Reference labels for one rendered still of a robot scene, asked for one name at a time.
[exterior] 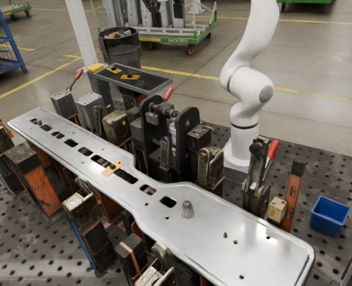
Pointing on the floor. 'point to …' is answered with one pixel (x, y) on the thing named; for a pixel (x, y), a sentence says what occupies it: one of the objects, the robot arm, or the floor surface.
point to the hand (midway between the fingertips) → (168, 19)
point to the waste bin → (121, 47)
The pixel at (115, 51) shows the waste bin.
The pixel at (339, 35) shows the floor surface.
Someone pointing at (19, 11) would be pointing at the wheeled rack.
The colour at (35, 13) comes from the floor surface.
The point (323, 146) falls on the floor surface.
